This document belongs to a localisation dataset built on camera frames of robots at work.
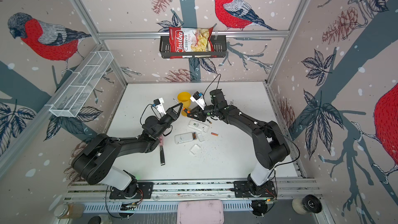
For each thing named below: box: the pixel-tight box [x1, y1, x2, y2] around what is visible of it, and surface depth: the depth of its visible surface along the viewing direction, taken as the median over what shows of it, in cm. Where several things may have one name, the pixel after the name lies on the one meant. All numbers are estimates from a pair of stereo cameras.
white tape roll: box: [291, 193, 323, 215], surface depth 63 cm
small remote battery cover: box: [196, 132, 205, 142], surface depth 95 cm
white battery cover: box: [189, 143, 201, 155], surface depth 89 cm
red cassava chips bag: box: [168, 26, 218, 59], surface depth 89 cm
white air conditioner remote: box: [187, 119, 210, 133], surface depth 97 cm
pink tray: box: [176, 199, 224, 224], surface depth 68 cm
